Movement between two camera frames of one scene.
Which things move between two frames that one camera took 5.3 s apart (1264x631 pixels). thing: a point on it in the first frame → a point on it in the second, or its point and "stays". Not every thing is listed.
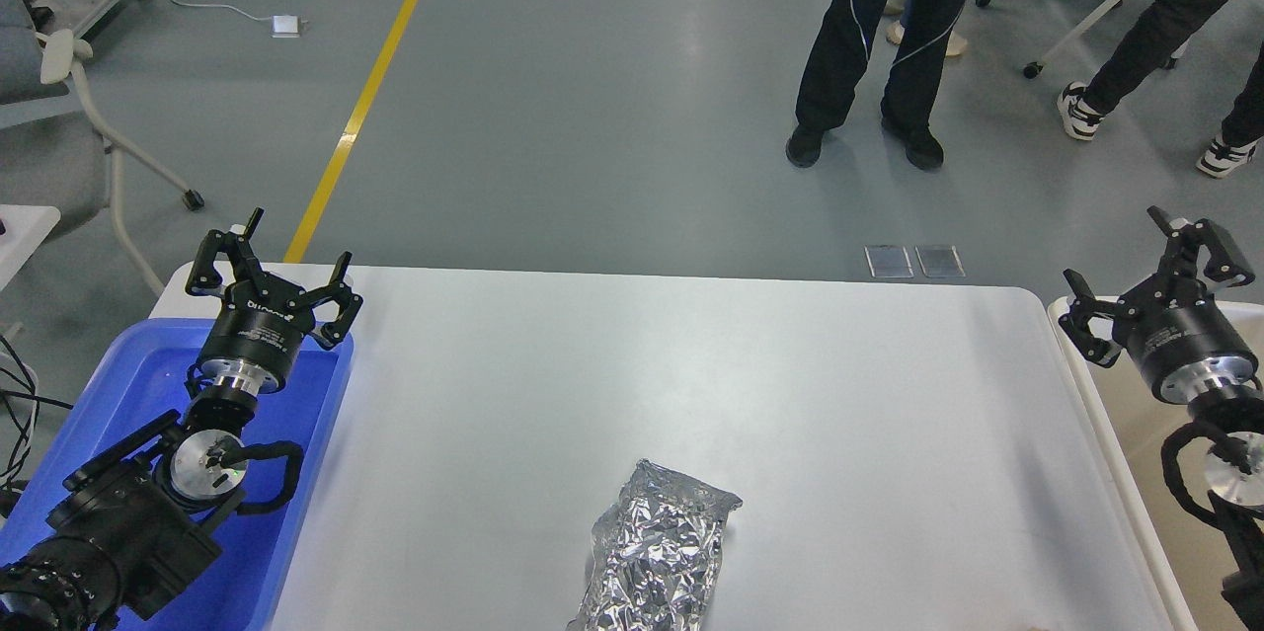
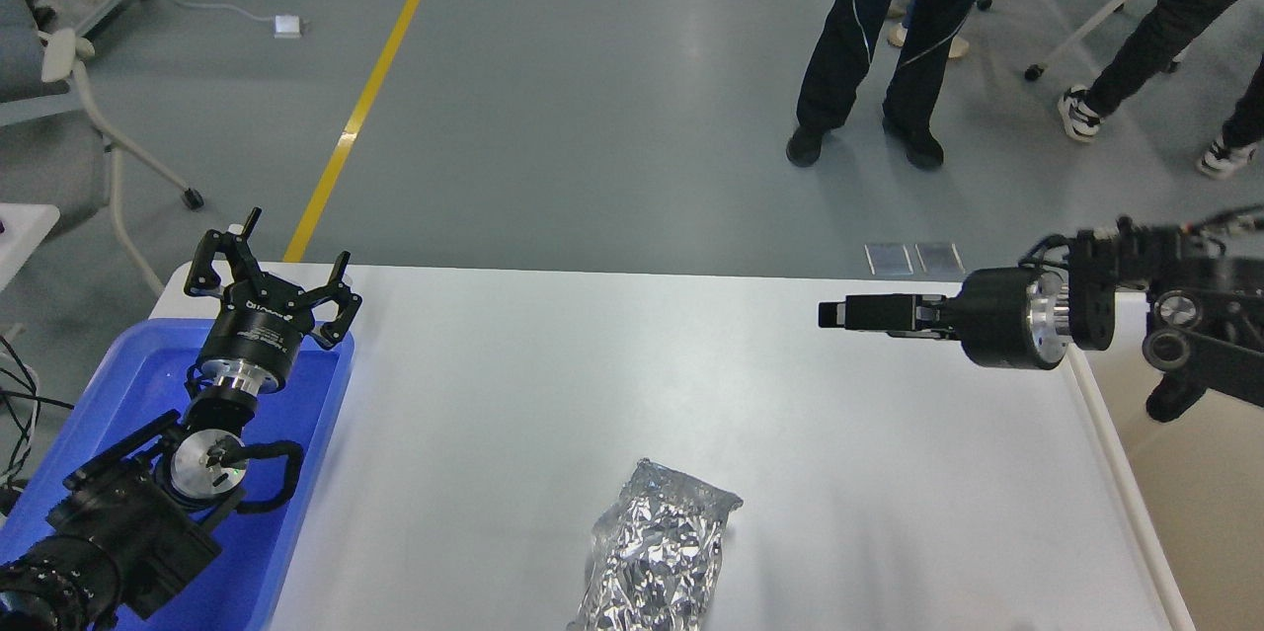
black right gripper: (1183, 344) → (1004, 316)
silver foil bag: (656, 554) stays
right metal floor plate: (940, 261) stays
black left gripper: (261, 336) stays
